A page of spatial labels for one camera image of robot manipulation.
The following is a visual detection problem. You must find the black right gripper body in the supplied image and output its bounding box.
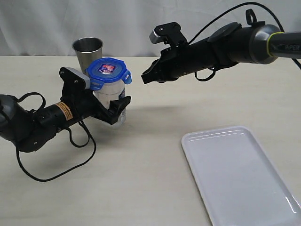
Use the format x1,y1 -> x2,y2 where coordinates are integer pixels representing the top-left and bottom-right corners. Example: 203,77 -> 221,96
158,44 -> 216,81

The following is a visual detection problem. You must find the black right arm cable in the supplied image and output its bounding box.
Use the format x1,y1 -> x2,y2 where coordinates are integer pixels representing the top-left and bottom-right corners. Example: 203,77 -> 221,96
188,2 -> 301,82

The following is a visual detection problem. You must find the stainless steel cup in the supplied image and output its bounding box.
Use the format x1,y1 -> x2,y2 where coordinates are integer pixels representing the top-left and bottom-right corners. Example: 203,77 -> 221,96
72,37 -> 103,74

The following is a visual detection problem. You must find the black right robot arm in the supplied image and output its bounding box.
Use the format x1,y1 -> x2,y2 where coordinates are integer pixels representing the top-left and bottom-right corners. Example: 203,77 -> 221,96
141,22 -> 301,84

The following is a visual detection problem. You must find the clear plastic tall container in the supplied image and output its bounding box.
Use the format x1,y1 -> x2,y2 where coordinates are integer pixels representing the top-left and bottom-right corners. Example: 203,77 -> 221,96
94,80 -> 126,129

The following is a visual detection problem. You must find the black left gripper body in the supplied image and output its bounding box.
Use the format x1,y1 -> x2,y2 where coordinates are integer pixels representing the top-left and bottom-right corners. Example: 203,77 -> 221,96
60,87 -> 101,125

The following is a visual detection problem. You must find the blue plastic container lid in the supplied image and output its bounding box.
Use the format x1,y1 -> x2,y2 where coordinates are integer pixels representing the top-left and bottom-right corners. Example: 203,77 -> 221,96
86,57 -> 132,91

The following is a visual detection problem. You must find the white backdrop curtain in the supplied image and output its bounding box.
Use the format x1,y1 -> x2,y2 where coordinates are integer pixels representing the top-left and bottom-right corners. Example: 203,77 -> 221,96
0,0 -> 301,57

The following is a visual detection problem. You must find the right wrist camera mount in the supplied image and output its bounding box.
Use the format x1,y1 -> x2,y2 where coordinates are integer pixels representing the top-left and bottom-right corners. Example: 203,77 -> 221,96
149,22 -> 188,48

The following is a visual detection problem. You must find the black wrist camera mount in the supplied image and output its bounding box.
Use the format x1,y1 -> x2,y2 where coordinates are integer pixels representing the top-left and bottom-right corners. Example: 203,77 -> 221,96
59,67 -> 91,98

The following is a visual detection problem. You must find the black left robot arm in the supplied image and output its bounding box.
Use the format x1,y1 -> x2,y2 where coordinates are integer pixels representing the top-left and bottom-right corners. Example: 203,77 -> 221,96
0,88 -> 131,153

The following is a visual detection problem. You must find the white rectangular tray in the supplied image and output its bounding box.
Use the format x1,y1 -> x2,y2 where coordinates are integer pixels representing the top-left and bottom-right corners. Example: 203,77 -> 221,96
181,126 -> 301,226

